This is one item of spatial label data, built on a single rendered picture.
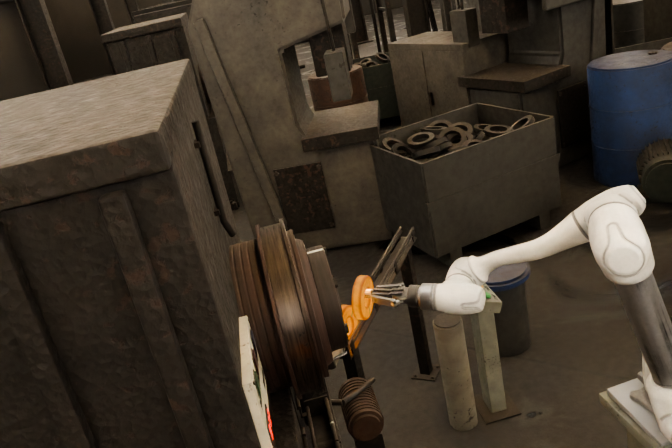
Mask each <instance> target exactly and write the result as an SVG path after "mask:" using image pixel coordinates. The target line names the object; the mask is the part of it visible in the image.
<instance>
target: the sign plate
mask: <svg viewBox="0 0 672 448"><path fill-rule="evenodd" d="M249 321H250V320H249V318H248V317H247V316H243V317H239V335H240V354H241V373H242V387H243V390H244V393H245V396H246V400H247V403H248V406H249V409H250V412H251V416H252V419H253V422H254V425H255V429H256V432H257V435H258V438H259V442H260V445H261V448H274V447H273V445H274V444H273V439H272V436H271V432H270V430H271V431H272V427H271V424H270V421H271V419H270V421H269V420H268V416H269V415H270V413H268V412H267V408H268V411H269V404H268V395H267V387H266V380H267V378H266V376H265V375H264V372H263V368H262V365H261V361H260V358H259V355H258V351H257V352H255V355H256V358H257V361H258V369H259V372H258V373H257V370H256V366H255V363H254V359H253V349H254V351H255V348H254V345H253V342H252V338H251V327H250V324H249ZM254 371H256V373H257V376H258V380H259V383H260V390H261V396H259V392H258V389H257V386H256V382H255V373H254ZM269 424H270V427H271V429H270V428H269Z"/></svg>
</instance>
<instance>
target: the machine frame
mask: <svg viewBox="0 0 672 448"><path fill-rule="evenodd" d="M197 120H199V122H200V126H201V129H202V133H203V136H204V140H205V143H206V147H207V150H208V153H209V157H210V160H211V164H212V167H213V171H214V174H215V178H216V181H217V185H218V188H219V192H220V195H221V199H222V202H223V206H224V209H225V213H226V216H227V220H228V221H229V223H230V224H231V226H232V227H233V229H234V231H235V232H236V235H235V236H234V237H230V236H229V235H228V233H227V232H226V230H225V229H224V227H223V226H222V224H221V223H220V219H219V216H215V214H214V206H215V202H214V199H213V195H212V192H211V188H210V185H209V182H208V178H207V175H206V171H205V168H204V164H203V161H202V158H201V154H200V151H199V148H195V146H194V139H196V137H195V134H194V130H193V127H192V123H191V122H193V121H197ZM237 243H241V241H240V237H239V234H238V230H237V226H236V223H235V219H234V216H233V212H232V209H231V205H230V202H229V198H228V195H227V191H226V188H225V184H224V181H223V177H222V173H221V170H220V166H219V163H218V159H217V156H216V152H215V149H214V145H213V142H212V138H211V135H210V131H209V127H208V124H207V120H206V117H205V113H204V110H203V106H202V103H201V99H200V96H199V92H198V89H197V85H196V81H195V75H194V72H193V68H192V65H191V61H190V60H189V59H183V60H178V61H174V62H170V63H165V64H161V65H156V66H152V67H148V68H143V69H139V70H134V71H130V72H126V73H121V74H117V75H113V76H108V77H104V78H99V79H95V80H91V81H86V82H82V83H78V84H73V85H69V86H64V87H60V88H56V89H51V90H47V91H42V92H38V93H34V94H29V95H25V96H21V97H16V98H12V99H7V100H3V101H0V448H261V445H260V442H259V438H258V435H257V432H256V429H255V425H254V422H253V419H252V416H251V412H250V409H249V406H248V403H247V400H246V396H245V393H244V390H243V387H242V373H241V354H240V335H239V317H240V313H239V309H238V304H237V300H236V295H235V290H234V285H233V279H232V274H231V267H230V259H229V246H230V245H234V244H237ZM294 393H295V391H294V388H293V387H290V388H286V389H283V390H279V391H275V392H272V393H268V394H267V395H268V404H269V413H270V419H271V423H272V424H271V426H272V434H273V444H274V445H273V447H274V448H304V445H303V440H302V438H303V437H302V435H301V427H305V432H306V437H307V443H308V448H313V446H312V439H311V434H310V431H309V427H308V426H307V425H306V424H305V422H304V418H301V415H300V411H299V410H297V406H296V401H295V395H294Z"/></svg>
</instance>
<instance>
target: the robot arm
mask: <svg viewBox="0 0 672 448"><path fill-rule="evenodd" d="M645 207H646V200H645V198H644V197H643V196H642V195H641V193H640V192H639V191H638V190H637V189H636V188H635V187H634V186H631V185H623V186H618V187H614V188H611V189H609V190H606V191H604V192H602V193H601V194H599V195H597V196H595V197H593V198H592V199H590V200H588V201H587V202H585V203H584V204H582V205H581V206H580V207H579V208H577V209H576V210H574V211H573V212H572V213H570V214H569V215H568V216H567V217H566V218H565V219H564V220H562V221H561V222H560V223H559V224H558V225H556V226H555V227H554V228H553V229H552V230H550V231H549V232H548V233H546V234H545V235H543V236H541V237H539V238H537V239H535V240H533V241H530V242H526V243H522V244H519V245H515V246H511V247H507V248H504V249H500V250H497V251H494V252H491V253H489V254H486V255H484V256H481V257H475V256H469V257H461V258H459V259H457V260H456V261H455V262H454V263H453V264H452V265H451V267H450V269H449V271H448V273H447V276H446V280H445V281H444V282H443V283H442V284H436V283H434V284H431V283H422V284H421V286H420V285H409V287H405V286H404V283H399V284H390V285H378V286H376V288H373V289H366V291H365V296H364V298H370V299H372V303H377V304H381V305H386V306H391V307H393V308H397V305H398V304H408V306H409V307H418V308H419V307H420V308H421V310H432V311H441V312H444V313H448V314H457V315H467V314H475V313H479V312H481V311H482V310H483V309H484V306H485V300H486V294H485V290H484V289H483V288H482V287H481V286H482V285H483V284H484V283H485V282H487V281H488V275H489V274H490V273H491V272H492V271H493V270H494V269H496V268H498V267H500V266H503V265H508V264H515V263H522V262H528V261H534V260H538V259H542V258H545V257H548V256H551V255H554V254H556V253H559V252H561V251H564V250H566V249H569V248H572V247H575V246H578V245H581V244H584V243H587V242H590V246H591V249H592V252H593V255H594V257H595V260H596V262H597V264H598V265H599V266H600V268H601V270H602V272H603V273H604V275H605V276H606V277H607V279H609V280H610V281H612V282H613V283H614V284H615V286H616V289H617V291H618V294H619V296H620V299H621V301H622V304H623V306H624V309H625V311H626V314H627V316H628V319H629V321H630V324H631V326H632V329H633V331H634V334H635V336H636V339H637V341H638V344H639V346H640V349H641V351H642V371H643V372H642V371H640V372H638V374H637V378H638V379H639V380H640V381H641V382H642V383H643V384H644V387H642V388H640V389H638V390H634V391H631V392H630V398H631V399H632V400H634V401H636V402H638V403H640V404H641V405H642V406H644V407H645V408H646V409H648V410H649V411H650V412H651V413H653V414H654V415H655V417H656V420H657V423H658V426H659V428H660V430H661V432H662V433H663V435H664V436H665V437H666V438H667V439H668V440H669V441H670V442H671V443H672V323H671V320H670V318H669V315H668V312H667V310H666V307H665V304H664V302H663V299H662V296H661V294H660V291H659V288H658V286H657V283H656V280H655V278H654V275H653V272H652V271H653V269H654V265H655V261H654V257H653V253H652V248H651V244H650V240H649V237H648V235H647V233H646V230H645V227H644V225H643V223H642V221H641V219H640V218H639V216H640V215H641V214H642V213H643V211H644V209H645Z"/></svg>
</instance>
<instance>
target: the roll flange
mask: <svg viewBox="0 0 672 448"><path fill-rule="evenodd" d="M260 228H261V227H260V225H259V224H258V225H255V231H256V239H255V240H254V239H252V240H249V241H245V242H241V243H237V244H234V245H230V246H229V259H230V267H231V274H232V279H233V285H234V290H235V295H236V300H237V304H238V309H239V313H240V317H243V316H247V317H248V318H249V320H250V321H249V324H250V327H251V330H252V331H253V334H254V338H255V341H256V348H257V351H258V355H259V358H260V361H261V365H262V368H263V372H264V375H265V376H266V378H267V380H266V387H267V394H268V393H272V392H275V391H279V390H283V389H286V388H290V387H293V388H294V391H295V394H296V396H297V398H298V399H299V400H300V399H302V395H301V394H300V391H299V388H298V385H297V382H296V379H295V375H294V372H293V369H292V365H291V361H290V358H289V354H288V350H287V347H286V343H285V339H284V335H283V331H282V327H281V323H280V320H279V316H278V312H277V307H276V303H275V299H274V295H273V291H272V287H271V282H270V278H269V274H268V269H267V265H266V260H265V256H264V251H263V246H262V241H261V235H260Z"/></svg>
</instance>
